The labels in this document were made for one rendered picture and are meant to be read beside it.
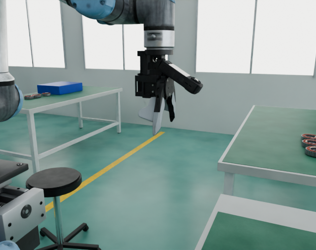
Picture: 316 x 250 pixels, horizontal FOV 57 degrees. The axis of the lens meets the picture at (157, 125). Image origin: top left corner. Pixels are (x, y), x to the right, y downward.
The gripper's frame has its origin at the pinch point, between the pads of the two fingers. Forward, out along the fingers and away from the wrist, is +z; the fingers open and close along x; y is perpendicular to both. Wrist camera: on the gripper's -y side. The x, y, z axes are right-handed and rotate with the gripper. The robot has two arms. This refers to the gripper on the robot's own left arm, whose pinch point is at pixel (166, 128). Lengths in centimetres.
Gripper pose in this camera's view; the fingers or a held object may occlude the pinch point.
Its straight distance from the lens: 75.6
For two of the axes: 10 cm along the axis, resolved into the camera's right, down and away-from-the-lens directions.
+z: 0.0, 9.7, 2.5
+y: -9.4, -0.9, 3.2
